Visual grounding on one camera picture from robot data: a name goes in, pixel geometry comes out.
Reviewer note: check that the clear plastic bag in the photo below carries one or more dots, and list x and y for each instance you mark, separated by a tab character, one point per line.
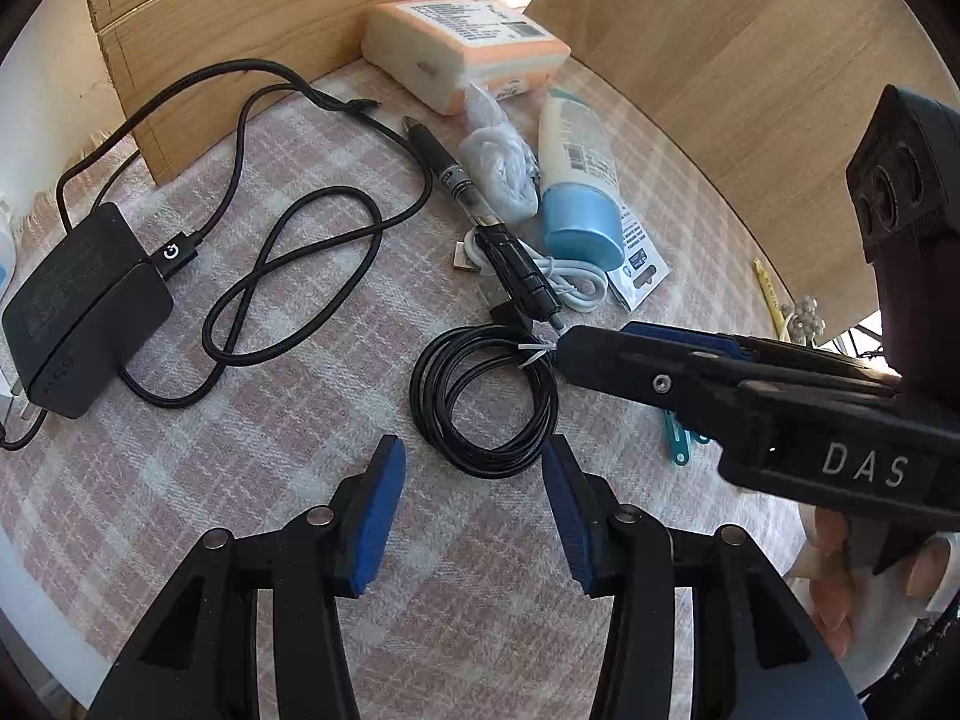
495	157

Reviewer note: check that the wooden board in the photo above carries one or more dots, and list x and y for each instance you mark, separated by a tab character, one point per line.
750	90

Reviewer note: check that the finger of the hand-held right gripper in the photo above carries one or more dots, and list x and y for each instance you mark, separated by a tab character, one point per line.
675	334
615	364

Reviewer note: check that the pink checked tablecloth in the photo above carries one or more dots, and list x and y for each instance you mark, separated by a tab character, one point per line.
300	502

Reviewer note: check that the yellow stick sachet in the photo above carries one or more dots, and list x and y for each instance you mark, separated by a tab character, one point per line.
766	292

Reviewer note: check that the orange wrapped sponge pack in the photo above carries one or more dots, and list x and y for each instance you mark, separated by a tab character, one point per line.
450	52

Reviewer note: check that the black pen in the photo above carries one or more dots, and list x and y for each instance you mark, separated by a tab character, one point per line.
442	165

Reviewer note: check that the person's right hand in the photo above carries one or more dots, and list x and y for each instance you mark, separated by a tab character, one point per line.
832	577

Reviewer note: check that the white dried flower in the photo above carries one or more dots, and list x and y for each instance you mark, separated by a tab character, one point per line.
806	311

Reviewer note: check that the black usb connector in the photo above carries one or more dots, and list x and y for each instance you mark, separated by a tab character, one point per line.
517	270

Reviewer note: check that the white blue leaflet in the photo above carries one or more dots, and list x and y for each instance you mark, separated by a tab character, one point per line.
639	270

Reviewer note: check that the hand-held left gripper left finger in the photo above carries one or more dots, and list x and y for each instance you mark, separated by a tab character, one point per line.
379	517

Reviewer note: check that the wooden back panel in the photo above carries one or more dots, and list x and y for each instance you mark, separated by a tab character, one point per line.
262	15

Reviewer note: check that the small tan square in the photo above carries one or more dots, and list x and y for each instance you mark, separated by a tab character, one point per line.
463	257

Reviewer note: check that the blue clothes peg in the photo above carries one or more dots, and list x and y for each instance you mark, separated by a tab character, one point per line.
679	442

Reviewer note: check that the black power adapter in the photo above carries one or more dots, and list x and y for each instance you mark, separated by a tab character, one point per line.
82	300

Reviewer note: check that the white tube with blue cap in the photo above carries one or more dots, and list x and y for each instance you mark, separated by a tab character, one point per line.
581	217

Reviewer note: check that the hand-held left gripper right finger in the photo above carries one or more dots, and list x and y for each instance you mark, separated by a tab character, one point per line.
566	517

